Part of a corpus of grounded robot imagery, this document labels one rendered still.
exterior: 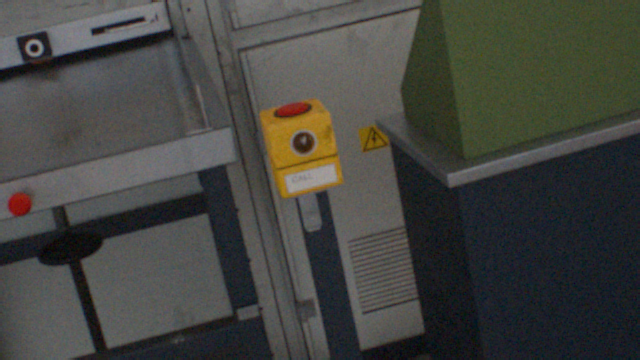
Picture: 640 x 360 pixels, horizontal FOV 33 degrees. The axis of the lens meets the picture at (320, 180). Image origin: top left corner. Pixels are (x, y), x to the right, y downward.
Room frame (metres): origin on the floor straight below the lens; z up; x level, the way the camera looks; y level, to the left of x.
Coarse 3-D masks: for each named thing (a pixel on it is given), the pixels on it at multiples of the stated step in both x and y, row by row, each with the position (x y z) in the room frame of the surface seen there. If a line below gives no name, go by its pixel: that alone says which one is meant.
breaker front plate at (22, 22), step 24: (0, 0) 2.15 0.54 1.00; (24, 0) 2.16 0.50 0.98; (48, 0) 2.16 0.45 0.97; (72, 0) 2.17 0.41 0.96; (96, 0) 2.18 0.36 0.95; (120, 0) 2.18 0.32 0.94; (144, 0) 2.19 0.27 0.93; (0, 24) 2.15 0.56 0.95; (24, 24) 2.16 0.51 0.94; (48, 24) 2.16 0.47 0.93
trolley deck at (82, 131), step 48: (192, 48) 2.04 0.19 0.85; (0, 96) 1.98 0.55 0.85; (48, 96) 1.90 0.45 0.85; (96, 96) 1.82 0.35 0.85; (144, 96) 1.75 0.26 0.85; (0, 144) 1.64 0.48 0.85; (48, 144) 1.58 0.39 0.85; (96, 144) 1.53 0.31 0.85; (144, 144) 1.47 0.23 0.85; (192, 144) 1.47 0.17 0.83; (0, 192) 1.44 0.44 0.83; (48, 192) 1.45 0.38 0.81; (96, 192) 1.45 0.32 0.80
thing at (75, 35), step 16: (160, 0) 2.19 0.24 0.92; (96, 16) 2.16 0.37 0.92; (112, 16) 2.17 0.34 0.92; (128, 16) 2.17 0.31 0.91; (144, 16) 2.18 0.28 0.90; (160, 16) 2.18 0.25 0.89; (32, 32) 2.15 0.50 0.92; (48, 32) 2.15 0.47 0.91; (64, 32) 2.15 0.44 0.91; (80, 32) 2.16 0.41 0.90; (96, 32) 2.16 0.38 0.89; (128, 32) 2.17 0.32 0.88; (144, 32) 2.17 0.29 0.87; (0, 48) 2.14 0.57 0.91; (16, 48) 2.14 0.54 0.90; (64, 48) 2.15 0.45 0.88; (80, 48) 2.16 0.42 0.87; (0, 64) 2.14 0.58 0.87; (16, 64) 2.14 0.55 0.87
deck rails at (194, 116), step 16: (176, 32) 1.89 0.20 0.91; (176, 48) 2.05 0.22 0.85; (176, 64) 1.92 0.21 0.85; (176, 80) 1.80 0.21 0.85; (192, 80) 1.62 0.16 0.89; (176, 96) 1.69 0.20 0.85; (192, 96) 1.67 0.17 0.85; (192, 112) 1.57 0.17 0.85; (192, 128) 1.49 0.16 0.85; (208, 128) 1.47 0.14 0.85
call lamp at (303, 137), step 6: (300, 132) 1.26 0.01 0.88; (306, 132) 1.26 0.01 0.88; (312, 132) 1.26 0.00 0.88; (294, 138) 1.25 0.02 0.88; (300, 138) 1.25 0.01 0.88; (306, 138) 1.25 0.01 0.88; (312, 138) 1.25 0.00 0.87; (294, 144) 1.25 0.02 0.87; (300, 144) 1.25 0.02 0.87; (306, 144) 1.25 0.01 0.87; (312, 144) 1.25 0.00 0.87; (294, 150) 1.25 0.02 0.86; (300, 150) 1.25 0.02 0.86; (306, 150) 1.25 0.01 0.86; (312, 150) 1.26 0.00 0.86
